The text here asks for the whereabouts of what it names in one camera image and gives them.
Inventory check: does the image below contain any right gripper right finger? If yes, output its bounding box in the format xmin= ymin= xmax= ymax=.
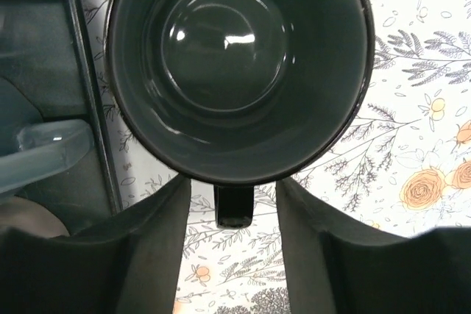
xmin=276 ymin=178 xmax=470 ymax=313

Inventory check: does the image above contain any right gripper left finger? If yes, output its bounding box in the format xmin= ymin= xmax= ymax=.
xmin=1 ymin=177 xmax=191 ymax=313

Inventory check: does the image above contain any dark grey mug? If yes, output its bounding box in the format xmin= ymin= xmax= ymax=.
xmin=104 ymin=0 xmax=375 ymax=229

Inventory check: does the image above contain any grey-blue faceted mug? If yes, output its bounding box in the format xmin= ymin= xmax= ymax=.
xmin=1 ymin=119 xmax=94 ymax=199

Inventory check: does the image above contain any floral table mat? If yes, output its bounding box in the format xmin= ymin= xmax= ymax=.
xmin=82 ymin=0 xmax=470 ymax=313

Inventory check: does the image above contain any black rectangular tray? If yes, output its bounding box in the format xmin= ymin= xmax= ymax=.
xmin=1 ymin=0 xmax=122 ymax=235

